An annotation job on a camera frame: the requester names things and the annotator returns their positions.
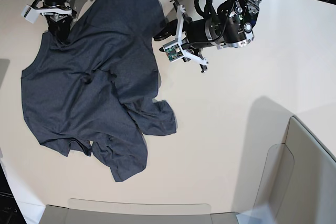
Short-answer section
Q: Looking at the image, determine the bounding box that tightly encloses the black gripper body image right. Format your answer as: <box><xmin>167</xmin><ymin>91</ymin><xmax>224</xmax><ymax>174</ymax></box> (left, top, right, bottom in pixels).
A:
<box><xmin>182</xmin><ymin>18</ymin><xmax>210</xmax><ymax>49</ymax></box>

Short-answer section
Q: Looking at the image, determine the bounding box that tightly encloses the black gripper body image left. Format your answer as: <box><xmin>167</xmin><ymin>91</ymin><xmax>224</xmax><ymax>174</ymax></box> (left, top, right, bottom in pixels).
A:
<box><xmin>41</xmin><ymin>8</ymin><xmax>77</xmax><ymax>41</ymax></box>

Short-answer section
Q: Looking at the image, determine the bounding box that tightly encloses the dark blue t-shirt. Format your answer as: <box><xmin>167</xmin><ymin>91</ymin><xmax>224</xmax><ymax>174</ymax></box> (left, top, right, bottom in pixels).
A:
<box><xmin>21</xmin><ymin>0</ymin><xmax>176</xmax><ymax>182</ymax></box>

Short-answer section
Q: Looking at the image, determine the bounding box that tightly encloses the grey bin right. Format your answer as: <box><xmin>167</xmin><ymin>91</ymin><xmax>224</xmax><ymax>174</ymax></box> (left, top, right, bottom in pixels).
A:
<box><xmin>251</xmin><ymin>117</ymin><xmax>335</xmax><ymax>223</ymax></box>

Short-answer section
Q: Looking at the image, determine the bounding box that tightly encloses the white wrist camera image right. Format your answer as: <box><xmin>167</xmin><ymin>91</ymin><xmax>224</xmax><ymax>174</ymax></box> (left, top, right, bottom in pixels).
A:
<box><xmin>159</xmin><ymin>43</ymin><xmax>189</xmax><ymax>62</ymax></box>

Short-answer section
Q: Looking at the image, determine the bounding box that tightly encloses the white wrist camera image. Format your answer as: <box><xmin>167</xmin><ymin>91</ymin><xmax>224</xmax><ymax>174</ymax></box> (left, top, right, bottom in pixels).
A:
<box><xmin>21</xmin><ymin>5</ymin><xmax>40</xmax><ymax>24</ymax></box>
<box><xmin>159</xmin><ymin>43</ymin><xmax>189</xmax><ymax>62</ymax></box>

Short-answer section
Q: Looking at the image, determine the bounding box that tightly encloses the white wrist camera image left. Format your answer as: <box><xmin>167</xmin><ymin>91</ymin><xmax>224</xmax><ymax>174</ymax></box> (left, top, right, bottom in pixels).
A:
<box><xmin>21</xmin><ymin>5</ymin><xmax>40</xmax><ymax>24</ymax></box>

